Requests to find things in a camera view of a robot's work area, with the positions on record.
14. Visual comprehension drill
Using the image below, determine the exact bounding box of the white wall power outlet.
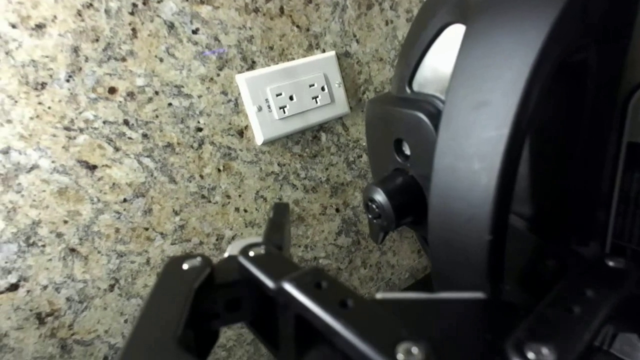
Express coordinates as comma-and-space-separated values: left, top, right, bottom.
233, 50, 351, 148

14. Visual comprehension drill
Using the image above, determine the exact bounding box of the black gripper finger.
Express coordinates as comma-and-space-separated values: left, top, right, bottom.
261, 200, 293, 255

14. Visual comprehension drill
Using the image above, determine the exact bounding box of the black pressure cooker lid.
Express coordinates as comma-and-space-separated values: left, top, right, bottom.
359, 0, 640, 296

